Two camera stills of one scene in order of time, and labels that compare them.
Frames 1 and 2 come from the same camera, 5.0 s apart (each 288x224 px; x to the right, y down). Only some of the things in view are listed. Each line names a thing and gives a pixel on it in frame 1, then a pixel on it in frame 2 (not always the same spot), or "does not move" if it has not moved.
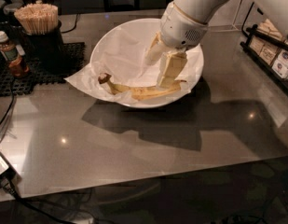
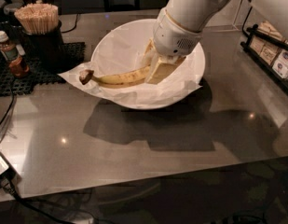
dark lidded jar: x=9 y=19 does not move
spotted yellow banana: x=140 y=92 → x=123 y=78
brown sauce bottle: x=13 y=53 does not move
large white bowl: x=119 y=72 does not move
